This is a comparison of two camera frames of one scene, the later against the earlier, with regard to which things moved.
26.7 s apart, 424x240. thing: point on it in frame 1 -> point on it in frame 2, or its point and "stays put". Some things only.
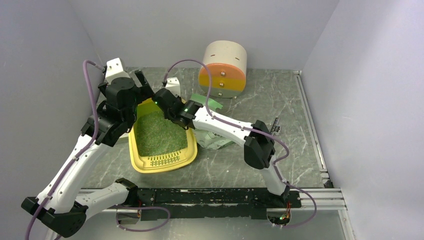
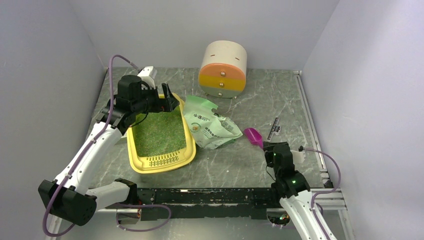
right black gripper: (178, 97) -> (268, 147)
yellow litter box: (157, 163) stays put
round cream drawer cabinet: (227, 61) stays put
